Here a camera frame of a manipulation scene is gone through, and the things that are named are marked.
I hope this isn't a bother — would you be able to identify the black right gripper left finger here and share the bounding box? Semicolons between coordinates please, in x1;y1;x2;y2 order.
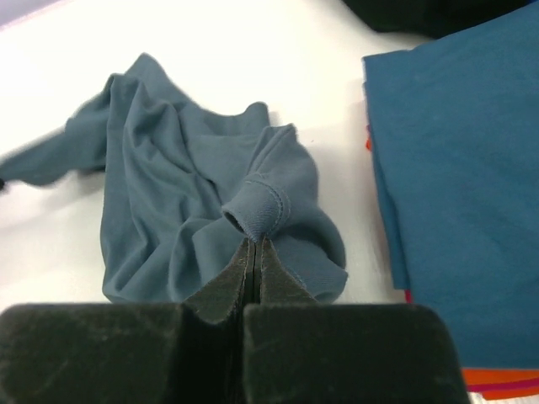
1;241;256;403

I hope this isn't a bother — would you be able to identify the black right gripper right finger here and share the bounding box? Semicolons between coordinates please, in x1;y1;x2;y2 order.
243;240;468;403

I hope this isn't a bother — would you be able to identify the grey-blue t shirt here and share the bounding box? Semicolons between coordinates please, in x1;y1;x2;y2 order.
1;54;347;303

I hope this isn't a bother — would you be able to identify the folded orange t shirt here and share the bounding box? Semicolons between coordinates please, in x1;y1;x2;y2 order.
367;133;538;399

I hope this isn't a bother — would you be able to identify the folded magenta t shirt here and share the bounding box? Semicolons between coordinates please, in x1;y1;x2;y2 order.
404;284;538;400

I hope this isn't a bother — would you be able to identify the folded teal t shirt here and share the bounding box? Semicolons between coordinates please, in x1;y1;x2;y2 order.
364;9;538;369

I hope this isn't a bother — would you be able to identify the black t shirt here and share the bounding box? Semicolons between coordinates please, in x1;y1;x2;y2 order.
344;0;538;39

